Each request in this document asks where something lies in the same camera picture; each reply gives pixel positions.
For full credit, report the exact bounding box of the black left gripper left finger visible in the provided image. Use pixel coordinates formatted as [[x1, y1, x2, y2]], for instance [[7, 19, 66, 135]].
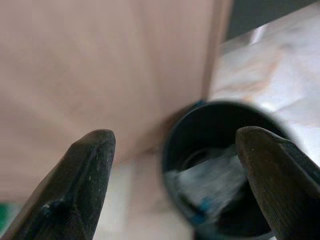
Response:
[[0, 129, 116, 240]]

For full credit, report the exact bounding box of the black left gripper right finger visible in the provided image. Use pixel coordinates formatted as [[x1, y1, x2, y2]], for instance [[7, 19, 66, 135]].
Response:
[[236, 126, 320, 240]]

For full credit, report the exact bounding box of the clear plastic bottle blue label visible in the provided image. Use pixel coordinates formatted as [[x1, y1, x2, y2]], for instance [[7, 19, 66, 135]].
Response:
[[166, 144, 248, 213]]

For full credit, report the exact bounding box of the round black rubbish bin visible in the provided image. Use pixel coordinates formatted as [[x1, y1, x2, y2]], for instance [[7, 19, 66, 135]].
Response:
[[161, 99, 298, 238]]

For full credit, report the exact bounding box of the green object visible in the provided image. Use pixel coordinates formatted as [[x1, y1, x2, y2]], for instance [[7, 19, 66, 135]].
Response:
[[0, 202, 23, 226]]

